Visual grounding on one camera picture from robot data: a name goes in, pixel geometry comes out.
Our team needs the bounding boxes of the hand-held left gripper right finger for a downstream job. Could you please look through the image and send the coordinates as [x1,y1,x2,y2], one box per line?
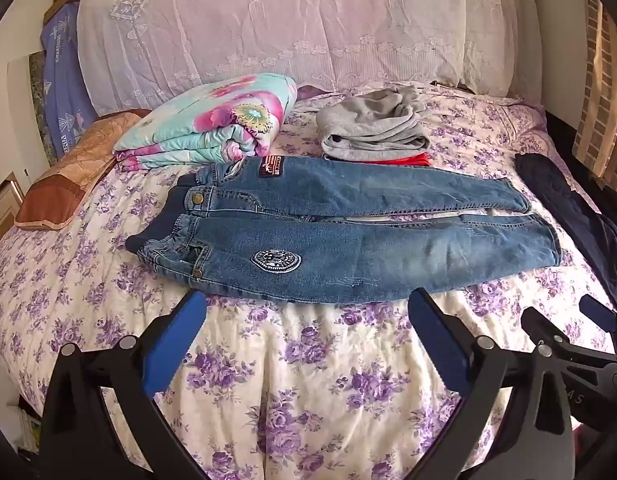
[407,287,574,480]

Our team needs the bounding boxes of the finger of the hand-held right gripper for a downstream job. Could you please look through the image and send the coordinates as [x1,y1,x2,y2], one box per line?
[577,293,617,361]
[520,304,592,367]

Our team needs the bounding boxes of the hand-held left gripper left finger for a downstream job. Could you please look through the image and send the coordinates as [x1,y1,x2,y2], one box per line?
[38,289,209,480]

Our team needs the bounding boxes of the blue denim pants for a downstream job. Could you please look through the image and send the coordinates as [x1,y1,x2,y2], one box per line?
[124,156,562,306]

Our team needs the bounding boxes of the dark navy garment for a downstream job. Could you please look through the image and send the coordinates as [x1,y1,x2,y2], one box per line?
[513,152,617,313]

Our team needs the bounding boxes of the purple floral bedspread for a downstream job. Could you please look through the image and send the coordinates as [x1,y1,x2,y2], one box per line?
[0,80,617,480]

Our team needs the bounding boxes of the red and blue garment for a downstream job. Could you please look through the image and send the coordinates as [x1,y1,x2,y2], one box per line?
[383,153,433,168]

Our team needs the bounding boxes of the brown patterned pillow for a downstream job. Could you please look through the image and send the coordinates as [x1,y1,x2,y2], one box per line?
[14,109,152,231]

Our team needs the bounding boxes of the grey folded garment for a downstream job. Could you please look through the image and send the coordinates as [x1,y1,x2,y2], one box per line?
[316,85,430,162]

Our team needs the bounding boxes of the folded floral quilt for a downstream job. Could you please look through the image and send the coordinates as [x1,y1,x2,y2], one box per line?
[112,74,298,173]

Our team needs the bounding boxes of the beige checked curtain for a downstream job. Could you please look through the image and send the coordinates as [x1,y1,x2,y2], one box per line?
[571,0,617,201]

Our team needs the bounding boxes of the blue patterned pillow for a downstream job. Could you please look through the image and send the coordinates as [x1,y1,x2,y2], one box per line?
[40,1,98,161]

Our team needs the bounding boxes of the white lace cloth cover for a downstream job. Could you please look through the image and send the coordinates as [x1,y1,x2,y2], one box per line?
[76,0,519,117]

